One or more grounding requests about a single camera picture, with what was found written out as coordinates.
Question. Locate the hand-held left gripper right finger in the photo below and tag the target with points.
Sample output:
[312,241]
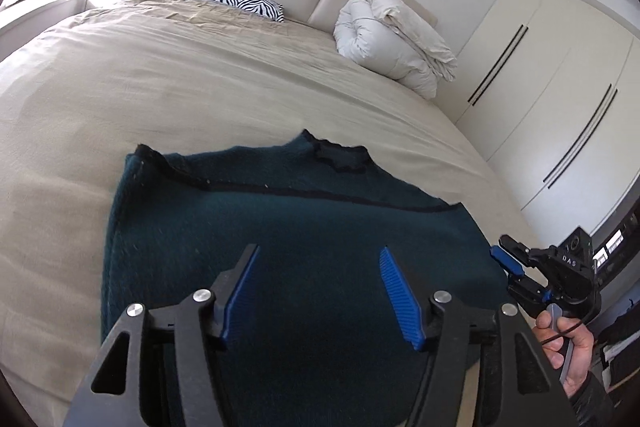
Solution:
[400,297]

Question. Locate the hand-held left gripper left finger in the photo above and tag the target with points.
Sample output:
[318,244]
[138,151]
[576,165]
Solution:
[240,297]

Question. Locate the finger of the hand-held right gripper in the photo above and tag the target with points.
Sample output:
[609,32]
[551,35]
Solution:
[527,294]
[505,259]

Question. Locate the dark green sweater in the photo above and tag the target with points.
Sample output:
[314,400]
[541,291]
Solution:
[300,227]

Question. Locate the person's right forearm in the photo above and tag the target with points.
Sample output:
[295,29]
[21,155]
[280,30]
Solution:
[592,402]

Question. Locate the person's right hand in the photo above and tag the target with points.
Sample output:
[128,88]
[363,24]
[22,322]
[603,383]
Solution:
[580,352]

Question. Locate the white wardrobe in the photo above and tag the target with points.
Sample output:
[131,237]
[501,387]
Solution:
[550,72]

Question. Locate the bed with beige sheet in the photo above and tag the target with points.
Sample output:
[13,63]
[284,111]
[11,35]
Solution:
[150,82]

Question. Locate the folded white duvet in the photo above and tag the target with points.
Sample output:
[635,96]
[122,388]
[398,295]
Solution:
[390,42]

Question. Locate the zebra print pillow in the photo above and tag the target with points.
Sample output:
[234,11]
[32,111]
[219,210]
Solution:
[235,1]

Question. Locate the white window ledge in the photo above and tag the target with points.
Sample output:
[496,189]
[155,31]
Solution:
[40,9]

